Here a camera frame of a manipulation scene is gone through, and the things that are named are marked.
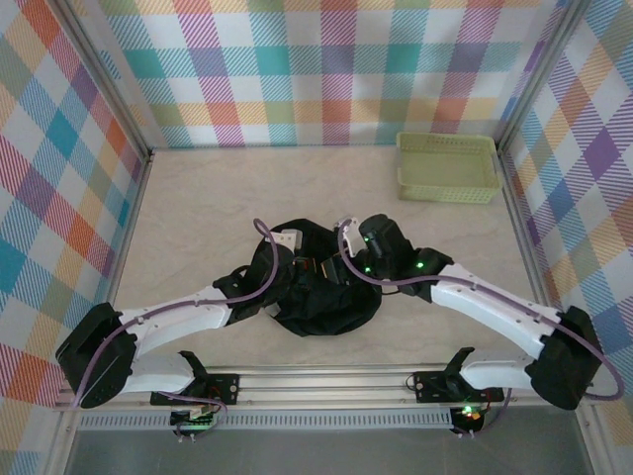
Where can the aluminium side frame rail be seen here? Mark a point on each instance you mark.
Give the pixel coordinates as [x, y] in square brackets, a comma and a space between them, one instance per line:
[133, 213]
[518, 213]

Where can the aluminium frame post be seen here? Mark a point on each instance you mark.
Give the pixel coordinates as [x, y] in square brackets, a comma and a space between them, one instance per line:
[106, 74]
[538, 74]

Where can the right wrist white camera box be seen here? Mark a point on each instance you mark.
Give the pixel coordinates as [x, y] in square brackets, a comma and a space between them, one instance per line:
[350, 242]

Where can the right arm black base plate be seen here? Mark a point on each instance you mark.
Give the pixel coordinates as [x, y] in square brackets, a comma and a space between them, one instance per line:
[430, 386]

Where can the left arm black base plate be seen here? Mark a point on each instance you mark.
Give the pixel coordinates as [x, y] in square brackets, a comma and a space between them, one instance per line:
[225, 386]

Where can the aluminium mounting rail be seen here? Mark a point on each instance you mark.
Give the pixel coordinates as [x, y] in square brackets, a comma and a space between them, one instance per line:
[321, 383]

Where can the light green plastic basket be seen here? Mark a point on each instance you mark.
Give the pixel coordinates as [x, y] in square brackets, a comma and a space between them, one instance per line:
[445, 173]

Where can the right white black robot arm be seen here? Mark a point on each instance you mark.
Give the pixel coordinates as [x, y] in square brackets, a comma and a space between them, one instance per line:
[494, 307]

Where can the black t-shirt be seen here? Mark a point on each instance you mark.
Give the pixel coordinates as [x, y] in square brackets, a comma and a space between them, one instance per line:
[326, 312]

